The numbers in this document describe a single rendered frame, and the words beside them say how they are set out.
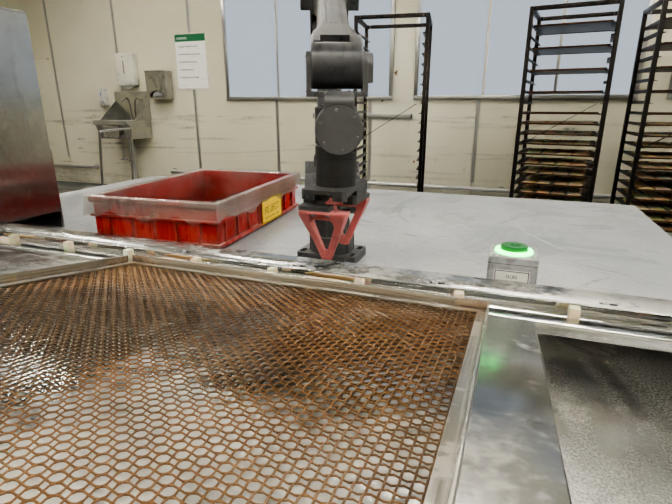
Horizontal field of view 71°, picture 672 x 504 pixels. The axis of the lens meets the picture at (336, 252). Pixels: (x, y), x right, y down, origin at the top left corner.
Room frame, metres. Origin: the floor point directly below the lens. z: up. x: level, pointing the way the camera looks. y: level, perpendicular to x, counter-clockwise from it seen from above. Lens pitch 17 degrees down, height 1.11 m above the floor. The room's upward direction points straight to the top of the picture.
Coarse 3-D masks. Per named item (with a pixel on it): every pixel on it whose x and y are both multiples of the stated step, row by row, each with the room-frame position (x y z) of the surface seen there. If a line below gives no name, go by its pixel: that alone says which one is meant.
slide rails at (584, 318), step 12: (24, 240) 0.91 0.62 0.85; (84, 252) 0.83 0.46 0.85; (96, 252) 0.83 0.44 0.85; (108, 252) 0.83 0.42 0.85; (516, 312) 0.57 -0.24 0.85; (528, 312) 0.56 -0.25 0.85; (540, 312) 0.56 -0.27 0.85; (552, 312) 0.56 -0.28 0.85; (564, 312) 0.56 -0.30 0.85; (600, 324) 0.53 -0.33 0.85; (612, 324) 0.53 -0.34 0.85; (624, 324) 0.53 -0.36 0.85; (636, 324) 0.53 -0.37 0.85; (648, 324) 0.53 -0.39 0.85; (660, 324) 0.53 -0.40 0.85
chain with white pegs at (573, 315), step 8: (16, 240) 0.87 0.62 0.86; (64, 248) 0.82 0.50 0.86; (72, 248) 0.83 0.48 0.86; (128, 248) 0.79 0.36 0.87; (128, 256) 0.77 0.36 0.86; (272, 272) 0.68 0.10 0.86; (360, 280) 0.63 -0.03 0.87; (456, 296) 0.58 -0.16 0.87; (568, 312) 0.54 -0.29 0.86; (576, 312) 0.53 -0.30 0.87; (568, 320) 0.53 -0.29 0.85; (576, 320) 0.53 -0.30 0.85
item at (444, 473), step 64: (64, 320) 0.37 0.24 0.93; (192, 320) 0.39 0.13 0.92; (320, 320) 0.41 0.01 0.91; (384, 320) 0.43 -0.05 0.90; (448, 320) 0.44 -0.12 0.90; (64, 384) 0.25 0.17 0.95; (256, 384) 0.27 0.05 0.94; (320, 384) 0.27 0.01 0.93; (128, 448) 0.19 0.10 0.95; (320, 448) 0.19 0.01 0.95; (448, 448) 0.20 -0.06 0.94
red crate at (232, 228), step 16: (256, 208) 1.11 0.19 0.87; (288, 208) 1.29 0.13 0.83; (96, 224) 1.01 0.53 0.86; (112, 224) 1.00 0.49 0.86; (128, 224) 0.99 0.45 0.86; (144, 224) 0.98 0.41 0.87; (160, 224) 0.97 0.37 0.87; (176, 224) 0.95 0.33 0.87; (208, 224) 0.93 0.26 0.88; (224, 224) 0.95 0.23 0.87; (240, 224) 1.03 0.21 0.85; (256, 224) 1.10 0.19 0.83; (176, 240) 0.95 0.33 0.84; (192, 240) 0.95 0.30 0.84; (208, 240) 0.94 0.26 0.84; (224, 240) 0.95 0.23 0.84
